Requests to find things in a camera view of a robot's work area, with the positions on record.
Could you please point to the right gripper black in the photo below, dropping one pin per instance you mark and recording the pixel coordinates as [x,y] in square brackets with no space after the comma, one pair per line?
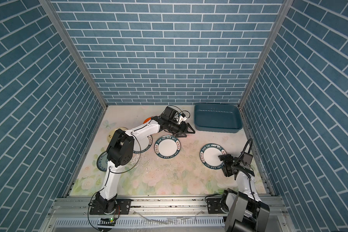
[228,158]

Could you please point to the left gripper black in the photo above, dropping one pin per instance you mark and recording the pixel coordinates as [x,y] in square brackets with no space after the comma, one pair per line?
[180,131]

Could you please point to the white plate green rim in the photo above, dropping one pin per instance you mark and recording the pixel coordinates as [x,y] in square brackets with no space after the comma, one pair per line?
[209,156]
[167,147]
[141,146]

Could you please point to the orange plate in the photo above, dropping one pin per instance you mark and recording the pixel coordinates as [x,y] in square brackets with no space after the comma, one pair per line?
[147,120]

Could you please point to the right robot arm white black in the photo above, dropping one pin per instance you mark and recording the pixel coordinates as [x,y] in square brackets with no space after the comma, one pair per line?
[246,211]

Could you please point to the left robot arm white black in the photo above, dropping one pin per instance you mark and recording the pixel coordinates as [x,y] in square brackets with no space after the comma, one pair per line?
[120,152]

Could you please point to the teal plastic bin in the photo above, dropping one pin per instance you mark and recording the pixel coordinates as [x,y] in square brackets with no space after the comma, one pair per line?
[215,117]

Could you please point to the cream yellow plate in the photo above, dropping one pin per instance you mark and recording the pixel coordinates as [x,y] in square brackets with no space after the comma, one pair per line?
[112,132]

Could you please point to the teal patterned plate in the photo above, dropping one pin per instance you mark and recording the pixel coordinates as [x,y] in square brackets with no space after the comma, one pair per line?
[102,162]

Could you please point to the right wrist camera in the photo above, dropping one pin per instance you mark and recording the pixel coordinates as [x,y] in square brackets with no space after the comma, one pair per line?
[246,156]

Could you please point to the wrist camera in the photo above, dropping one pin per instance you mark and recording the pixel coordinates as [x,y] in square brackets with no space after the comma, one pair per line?
[246,156]
[174,113]

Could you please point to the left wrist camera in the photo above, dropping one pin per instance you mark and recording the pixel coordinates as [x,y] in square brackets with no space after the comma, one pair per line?
[174,113]

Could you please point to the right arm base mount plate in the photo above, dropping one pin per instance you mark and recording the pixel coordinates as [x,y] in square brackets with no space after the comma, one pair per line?
[217,206]

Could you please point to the aluminium front rail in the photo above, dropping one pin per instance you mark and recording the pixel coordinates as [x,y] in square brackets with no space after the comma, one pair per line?
[143,214]

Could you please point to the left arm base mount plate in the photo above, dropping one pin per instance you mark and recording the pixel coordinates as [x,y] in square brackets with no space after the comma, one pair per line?
[115,207]

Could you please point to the right aluminium corner post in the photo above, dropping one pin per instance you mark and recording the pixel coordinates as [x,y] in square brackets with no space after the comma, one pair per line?
[266,49]

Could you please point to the aluminium corner post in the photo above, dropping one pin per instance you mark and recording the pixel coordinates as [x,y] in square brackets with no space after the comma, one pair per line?
[60,28]
[266,49]

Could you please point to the left aluminium corner post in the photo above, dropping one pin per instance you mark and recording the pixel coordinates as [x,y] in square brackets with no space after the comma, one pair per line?
[60,28]

